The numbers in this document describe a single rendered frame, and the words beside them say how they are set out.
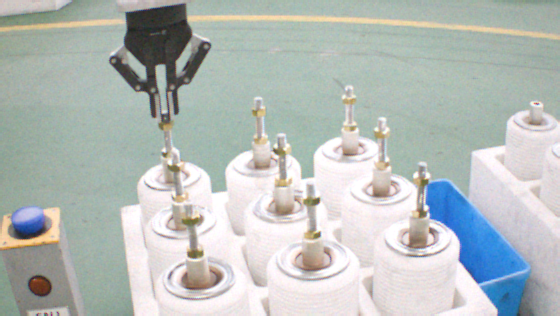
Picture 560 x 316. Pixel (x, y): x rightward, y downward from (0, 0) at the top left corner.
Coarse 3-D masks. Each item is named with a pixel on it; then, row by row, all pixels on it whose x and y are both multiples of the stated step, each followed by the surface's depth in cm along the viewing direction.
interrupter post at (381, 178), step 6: (390, 168) 87; (378, 174) 86; (384, 174) 86; (390, 174) 87; (378, 180) 86; (384, 180) 86; (390, 180) 87; (378, 186) 87; (384, 186) 87; (390, 186) 87; (378, 192) 87; (384, 192) 87
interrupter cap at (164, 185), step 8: (152, 168) 96; (160, 168) 96; (184, 168) 96; (192, 168) 95; (144, 176) 93; (152, 176) 94; (160, 176) 94; (184, 176) 94; (192, 176) 93; (200, 176) 93; (152, 184) 92; (160, 184) 92; (168, 184) 92; (184, 184) 91; (192, 184) 92
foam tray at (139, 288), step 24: (144, 240) 98; (240, 240) 93; (336, 240) 96; (144, 264) 89; (240, 264) 88; (144, 288) 84; (264, 288) 83; (360, 288) 82; (456, 288) 81; (480, 288) 80; (144, 312) 79; (264, 312) 79; (360, 312) 79; (456, 312) 76; (480, 312) 76
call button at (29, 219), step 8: (24, 208) 71; (32, 208) 71; (40, 208) 71; (16, 216) 70; (24, 216) 70; (32, 216) 70; (40, 216) 70; (16, 224) 69; (24, 224) 69; (32, 224) 69; (40, 224) 70; (24, 232) 69; (32, 232) 69
